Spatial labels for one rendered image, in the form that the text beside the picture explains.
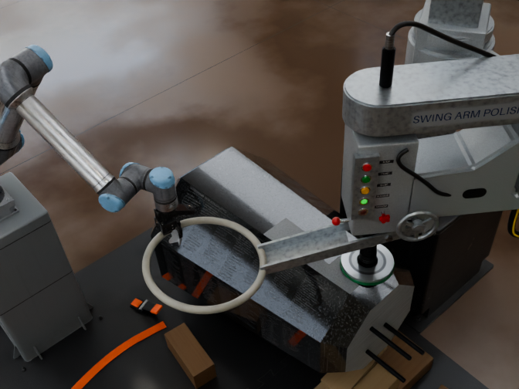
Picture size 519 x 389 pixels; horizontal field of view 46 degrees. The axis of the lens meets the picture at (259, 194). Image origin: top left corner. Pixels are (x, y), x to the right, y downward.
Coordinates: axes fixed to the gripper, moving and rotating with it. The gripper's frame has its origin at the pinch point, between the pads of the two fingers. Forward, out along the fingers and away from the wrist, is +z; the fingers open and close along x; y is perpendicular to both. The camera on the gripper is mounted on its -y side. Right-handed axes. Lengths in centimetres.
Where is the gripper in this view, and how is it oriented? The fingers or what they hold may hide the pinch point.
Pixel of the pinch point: (177, 238)
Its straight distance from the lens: 260.8
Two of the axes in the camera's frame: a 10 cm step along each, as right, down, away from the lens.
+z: 0.2, 7.4, 6.8
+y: -8.2, 4.0, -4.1
